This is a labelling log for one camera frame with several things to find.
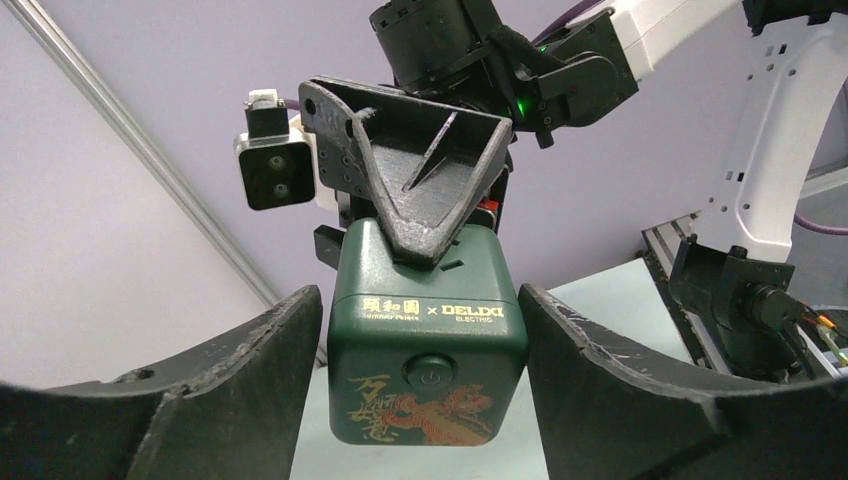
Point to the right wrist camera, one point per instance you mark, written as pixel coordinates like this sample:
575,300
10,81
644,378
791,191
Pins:
274,159

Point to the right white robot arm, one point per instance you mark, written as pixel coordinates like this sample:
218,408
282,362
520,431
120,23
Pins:
774,118

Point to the black front rail frame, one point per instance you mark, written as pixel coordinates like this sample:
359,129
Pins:
736,314

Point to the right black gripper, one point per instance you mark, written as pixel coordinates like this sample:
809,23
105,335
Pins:
429,153

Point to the dark green cube socket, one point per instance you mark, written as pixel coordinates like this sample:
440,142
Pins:
423,358

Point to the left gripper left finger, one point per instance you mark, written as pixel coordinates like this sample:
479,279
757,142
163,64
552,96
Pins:
228,408

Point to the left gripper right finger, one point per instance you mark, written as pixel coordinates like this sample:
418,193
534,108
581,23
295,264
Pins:
609,407

